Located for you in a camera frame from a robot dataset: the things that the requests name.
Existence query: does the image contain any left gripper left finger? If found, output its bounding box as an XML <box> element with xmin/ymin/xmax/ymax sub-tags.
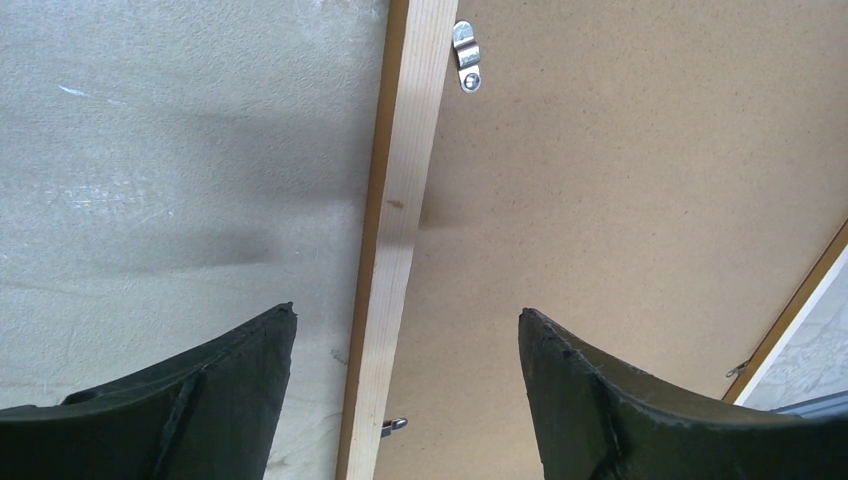
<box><xmin>1</xmin><ymin>303</ymin><xmax>297</xmax><ymax>479</ymax></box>

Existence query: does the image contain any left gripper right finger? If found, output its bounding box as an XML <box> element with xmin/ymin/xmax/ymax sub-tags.
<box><xmin>518</xmin><ymin>308</ymin><xmax>847</xmax><ymax>479</ymax></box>

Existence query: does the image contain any brown frame backing board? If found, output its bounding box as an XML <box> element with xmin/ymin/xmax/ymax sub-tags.
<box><xmin>370</xmin><ymin>0</ymin><xmax>848</xmax><ymax>480</ymax></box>

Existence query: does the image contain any wooden picture frame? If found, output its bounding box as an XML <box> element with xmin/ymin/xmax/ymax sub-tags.
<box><xmin>334</xmin><ymin>0</ymin><xmax>848</xmax><ymax>480</ymax></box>

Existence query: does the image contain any aluminium rail frame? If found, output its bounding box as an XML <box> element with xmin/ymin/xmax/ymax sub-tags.
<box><xmin>773</xmin><ymin>391</ymin><xmax>848</xmax><ymax>419</ymax></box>

